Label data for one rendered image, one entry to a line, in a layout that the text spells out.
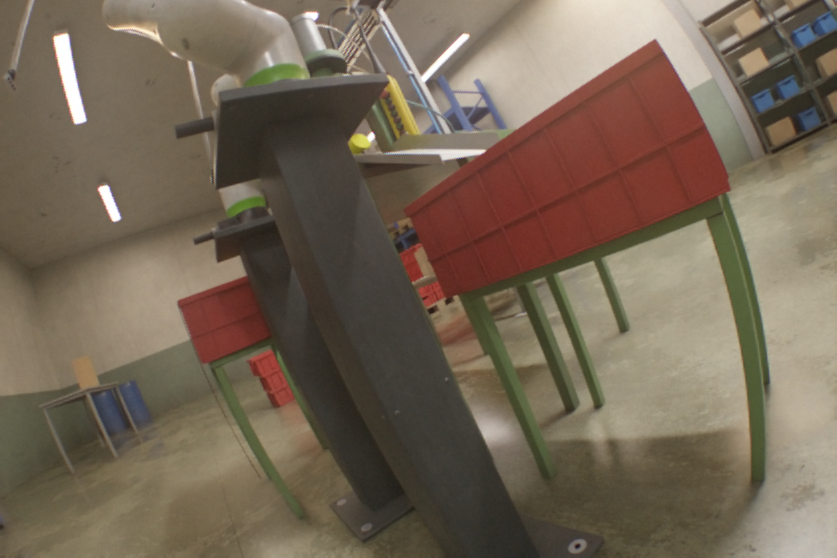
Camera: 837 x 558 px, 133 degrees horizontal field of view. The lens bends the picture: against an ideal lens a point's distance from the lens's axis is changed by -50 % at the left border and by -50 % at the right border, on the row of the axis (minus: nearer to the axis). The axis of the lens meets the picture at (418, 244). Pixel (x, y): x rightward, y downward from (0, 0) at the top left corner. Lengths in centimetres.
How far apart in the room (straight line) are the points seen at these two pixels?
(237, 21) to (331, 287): 42
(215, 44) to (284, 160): 22
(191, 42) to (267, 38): 14
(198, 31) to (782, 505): 117
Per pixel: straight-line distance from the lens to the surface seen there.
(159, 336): 924
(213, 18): 58
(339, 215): 50
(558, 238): 59
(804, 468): 83
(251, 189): 110
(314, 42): 147
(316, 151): 54
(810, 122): 565
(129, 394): 837
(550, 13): 675
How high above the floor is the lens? 62
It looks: 4 degrees up
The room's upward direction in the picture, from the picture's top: 24 degrees counter-clockwise
